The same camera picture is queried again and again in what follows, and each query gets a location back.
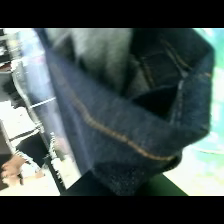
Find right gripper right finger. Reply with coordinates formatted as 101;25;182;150
138;172;189;197

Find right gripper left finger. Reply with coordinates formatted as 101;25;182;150
60;172;111;197

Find dark blue jeans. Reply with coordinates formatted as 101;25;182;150
33;28;216;197

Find person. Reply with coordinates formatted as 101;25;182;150
0;131;66;194

